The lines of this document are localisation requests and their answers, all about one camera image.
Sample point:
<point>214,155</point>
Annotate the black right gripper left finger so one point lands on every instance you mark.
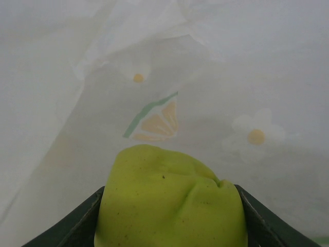
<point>77,221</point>

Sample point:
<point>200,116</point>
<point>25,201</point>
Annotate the white printed plastic bag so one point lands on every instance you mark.
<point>77,77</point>

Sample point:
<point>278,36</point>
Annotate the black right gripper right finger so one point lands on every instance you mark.
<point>267,223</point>

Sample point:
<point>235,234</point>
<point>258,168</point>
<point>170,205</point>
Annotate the yellow-green soft fruit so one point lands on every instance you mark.
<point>167,205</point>

